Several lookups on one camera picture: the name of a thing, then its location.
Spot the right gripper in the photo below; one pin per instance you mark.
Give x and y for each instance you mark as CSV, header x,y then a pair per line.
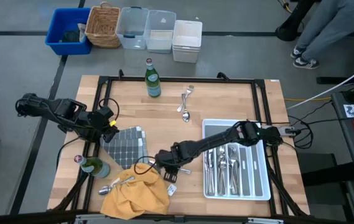
x,y
170,158

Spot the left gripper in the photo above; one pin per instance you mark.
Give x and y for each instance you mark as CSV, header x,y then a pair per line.
x,y
100,119

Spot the cutlery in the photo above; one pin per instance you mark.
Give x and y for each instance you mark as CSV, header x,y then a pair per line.
x,y
222,186

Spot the silver spoon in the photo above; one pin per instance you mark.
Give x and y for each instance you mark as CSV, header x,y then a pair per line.
x,y
222,161
185,116
103,190

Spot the silver fork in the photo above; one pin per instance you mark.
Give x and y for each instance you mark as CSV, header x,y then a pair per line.
x,y
189,90
233,180
237,168

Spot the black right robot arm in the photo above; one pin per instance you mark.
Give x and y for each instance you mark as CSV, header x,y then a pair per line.
x,y
214,141

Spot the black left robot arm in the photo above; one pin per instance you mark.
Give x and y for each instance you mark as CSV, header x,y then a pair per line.
x,y
55,109

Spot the white paper tag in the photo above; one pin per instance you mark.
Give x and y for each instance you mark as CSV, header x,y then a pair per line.
x,y
171,189

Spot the grey checked cloth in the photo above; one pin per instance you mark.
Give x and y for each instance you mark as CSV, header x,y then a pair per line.
x,y
123,146

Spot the green glass water bottle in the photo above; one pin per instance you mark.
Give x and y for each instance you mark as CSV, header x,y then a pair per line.
x,y
97,166
152,82

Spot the yellow cloth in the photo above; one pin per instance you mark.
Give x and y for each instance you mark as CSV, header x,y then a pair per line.
x,y
136,199

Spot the white cutlery organizer tray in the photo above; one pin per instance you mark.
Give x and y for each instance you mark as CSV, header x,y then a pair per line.
x,y
259,174

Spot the black bundle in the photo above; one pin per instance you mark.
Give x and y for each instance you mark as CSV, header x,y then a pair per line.
x,y
70,36

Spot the clear plastic bin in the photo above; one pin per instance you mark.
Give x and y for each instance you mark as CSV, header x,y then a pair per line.
x,y
159,37

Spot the white cloth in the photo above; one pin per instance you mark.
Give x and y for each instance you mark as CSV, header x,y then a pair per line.
x,y
81,29

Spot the wicker basket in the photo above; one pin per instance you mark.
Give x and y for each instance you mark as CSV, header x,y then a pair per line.
x,y
102,25

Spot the clear plastic container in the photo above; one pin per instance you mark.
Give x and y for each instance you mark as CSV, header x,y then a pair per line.
x,y
131,21

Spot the blue plastic bin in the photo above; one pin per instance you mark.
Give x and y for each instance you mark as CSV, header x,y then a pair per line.
x,y
61,21

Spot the white plastic bin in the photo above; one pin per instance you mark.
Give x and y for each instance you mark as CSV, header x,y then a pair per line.
x,y
186,34

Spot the black desk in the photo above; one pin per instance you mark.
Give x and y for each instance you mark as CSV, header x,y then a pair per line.
x,y
344,155

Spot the person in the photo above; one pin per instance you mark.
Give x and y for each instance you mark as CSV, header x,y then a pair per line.
x,y
326,25

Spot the black desk frame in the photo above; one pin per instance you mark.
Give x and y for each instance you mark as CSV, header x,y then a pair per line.
x,y
285,32

